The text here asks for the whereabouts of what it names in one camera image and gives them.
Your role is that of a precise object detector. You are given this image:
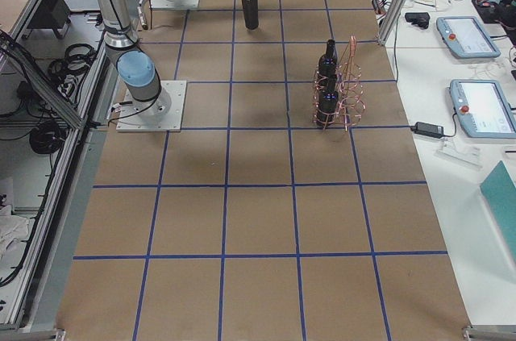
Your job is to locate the teach pendant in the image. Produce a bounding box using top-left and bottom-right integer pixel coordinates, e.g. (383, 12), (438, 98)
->
(449, 79), (515, 139)
(436, 16), (501, 59)

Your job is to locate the teach pendant near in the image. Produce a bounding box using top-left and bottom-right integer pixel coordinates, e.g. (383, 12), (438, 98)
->
(449, 79), (515, 139)

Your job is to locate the teal folder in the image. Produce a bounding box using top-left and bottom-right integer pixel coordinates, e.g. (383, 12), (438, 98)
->
(481, 161), (515, 259)

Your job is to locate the dark wine bottle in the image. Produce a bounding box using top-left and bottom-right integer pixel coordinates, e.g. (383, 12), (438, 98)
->
(316, 74), (339, 128)
(242, 0), (259, 30)
(318, 39), (338, 77)

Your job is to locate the black power adapter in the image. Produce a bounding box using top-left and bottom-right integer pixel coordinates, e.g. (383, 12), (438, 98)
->
(410, 122), (444, 139)

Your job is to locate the copper wire bottle basket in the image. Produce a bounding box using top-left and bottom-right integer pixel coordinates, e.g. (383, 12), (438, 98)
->
(313, 35), (366, 131)

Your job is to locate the teach pendant far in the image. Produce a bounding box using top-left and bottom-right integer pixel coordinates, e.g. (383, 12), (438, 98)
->
(436, 16), (501, 59)

